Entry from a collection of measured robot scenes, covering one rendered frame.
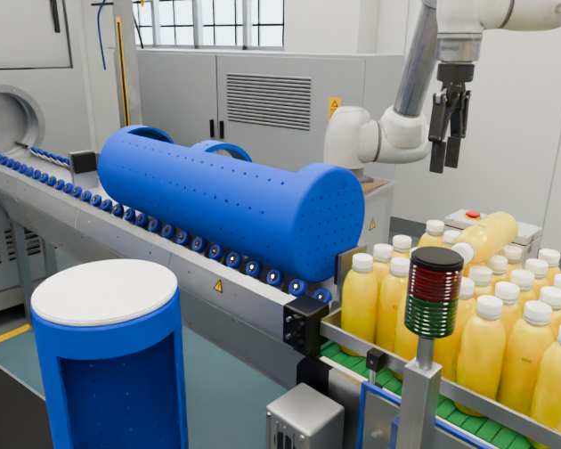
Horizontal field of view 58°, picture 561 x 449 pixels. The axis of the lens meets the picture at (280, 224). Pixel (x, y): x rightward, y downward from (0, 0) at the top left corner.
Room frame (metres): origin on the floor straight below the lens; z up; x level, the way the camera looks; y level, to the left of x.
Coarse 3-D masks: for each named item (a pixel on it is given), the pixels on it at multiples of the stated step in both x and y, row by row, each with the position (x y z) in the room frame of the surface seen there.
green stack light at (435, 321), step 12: (408, 300) 0.57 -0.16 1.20; (420, 300) 0.56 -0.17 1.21; (456, 300) 0.56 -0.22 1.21; (408, 312) 0.57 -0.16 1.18; (420, 312) 0.55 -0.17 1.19; (432, 312) 0.55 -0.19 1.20; (444, 312) 0.55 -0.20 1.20; (456, 312) 0.56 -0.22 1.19; (408, 324) 0.57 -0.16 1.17; (420, 324) 0.55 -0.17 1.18; (432, 324) 0.55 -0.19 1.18; (444, 324) 0.55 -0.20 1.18; (432, 336) 0.55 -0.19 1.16; (444, 336) 0.55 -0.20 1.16
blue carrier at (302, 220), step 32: (128, 128) 1.69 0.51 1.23; (128, 160) 1.53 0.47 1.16; (160, 160) 1.44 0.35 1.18; (192, 160) 1.37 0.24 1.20; (224, 160) 1.30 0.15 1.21; (128, 192) 1.52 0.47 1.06; (160, 192) 1.39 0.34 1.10; (192, 192) 1.29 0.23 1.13; (224, 192) 1.21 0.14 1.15; (256, 192) 1.15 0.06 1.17; (288, 192) 1.10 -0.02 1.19; (320, 192) 1.11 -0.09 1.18; (352, 192) 1.20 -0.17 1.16; (192, 224) 1.31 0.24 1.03; (224, 224) 1.20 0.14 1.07; (256, 224) 1.12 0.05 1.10; (288, 224) 1.05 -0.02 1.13; (320, 224) 1.11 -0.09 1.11; (352, 224) 1.20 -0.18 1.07; (256, 256) 1.16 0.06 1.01; (288, 256) 1.05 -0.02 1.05; (320, 256) 1.12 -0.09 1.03
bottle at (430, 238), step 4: (428, 232) 1.13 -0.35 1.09; (432, 232) 1.12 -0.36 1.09; (440, 232) 1.12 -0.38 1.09; (424, 236) 1.13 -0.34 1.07; (428, 236) 1.13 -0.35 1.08; (432, 236) 1.12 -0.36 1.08; (436, 236) 1.12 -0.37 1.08; (440, 236) 1.12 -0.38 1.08; (420, 240) 1.14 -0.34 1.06; (424, 240) 1.13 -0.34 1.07; (428, 240) 1.12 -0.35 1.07; (432, 240) 1.11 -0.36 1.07; (436, 240) 1.11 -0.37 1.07; (440, 240) 1.11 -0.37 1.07; (420, 244) 1.13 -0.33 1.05; (424, 244) 1.12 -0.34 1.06; (428, 244) 1.11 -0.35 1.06; (432, 244) 1.11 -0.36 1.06; (436, 244) 1.11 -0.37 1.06; (440, 244) 1.11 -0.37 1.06
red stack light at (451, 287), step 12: (408, 276) 0.58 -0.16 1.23; (420, 276) 0.56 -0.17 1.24; (432, 276) 0.55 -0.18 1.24; (444, 276) 0.55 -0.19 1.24; (456, 276) 0.55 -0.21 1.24; (408, 288) 0.58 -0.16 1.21; (420, 288) 0.56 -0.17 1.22; (432, 288) 0.55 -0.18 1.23; (444, 288) 0.55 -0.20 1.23; (456, 288) 0.55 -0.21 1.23; (432, 300) 0.55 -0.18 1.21; (444, 300) 0.55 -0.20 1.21
